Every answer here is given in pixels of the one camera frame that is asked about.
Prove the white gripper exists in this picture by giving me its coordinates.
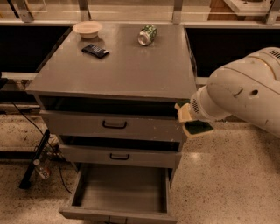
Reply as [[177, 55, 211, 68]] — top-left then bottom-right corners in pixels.
[[175, 86, 230, 138]]

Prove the green and yellow sponge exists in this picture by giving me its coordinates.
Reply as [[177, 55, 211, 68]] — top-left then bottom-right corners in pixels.
[[184, 121, 214, 138]]

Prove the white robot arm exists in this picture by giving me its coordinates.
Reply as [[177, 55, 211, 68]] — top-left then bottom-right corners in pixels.
[[175, 47, 280, 137]]

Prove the grey drawer cabinet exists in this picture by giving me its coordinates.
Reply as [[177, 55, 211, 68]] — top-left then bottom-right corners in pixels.
[[25, 22, 200, 179]]

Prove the grey middle drawer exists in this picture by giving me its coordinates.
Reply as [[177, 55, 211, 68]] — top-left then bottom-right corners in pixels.
[[59, 144, 181, 168]]

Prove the grey open bottom drawer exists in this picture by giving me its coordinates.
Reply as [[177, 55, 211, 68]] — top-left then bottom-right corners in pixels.
[[59, 164, 177, 224]]

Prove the grey top drawer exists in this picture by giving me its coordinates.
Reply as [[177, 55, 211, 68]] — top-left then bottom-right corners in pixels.
[[40, 110, 185, 142]]

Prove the green soda can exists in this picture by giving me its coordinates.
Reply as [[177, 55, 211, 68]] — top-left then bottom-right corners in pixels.
[[137, 24, 158, 46]]

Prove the beige bowl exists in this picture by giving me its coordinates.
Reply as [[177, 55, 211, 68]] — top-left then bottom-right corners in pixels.
[[73, 21, 102, 39]]

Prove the small plastic bottle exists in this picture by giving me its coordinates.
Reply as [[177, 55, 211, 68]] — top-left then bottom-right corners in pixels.
[[33, 159, 51, 179]]

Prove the black stand leg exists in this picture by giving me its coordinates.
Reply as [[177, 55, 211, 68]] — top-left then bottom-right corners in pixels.
[[19, 129, 50, 189]]

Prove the metal railing frame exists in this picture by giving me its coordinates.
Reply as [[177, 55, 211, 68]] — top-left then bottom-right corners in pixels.
[[0, 0, 280, 88]]

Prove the black floor cable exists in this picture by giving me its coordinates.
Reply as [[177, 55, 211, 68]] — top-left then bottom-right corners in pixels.
[[10, 101, 73, 194]]

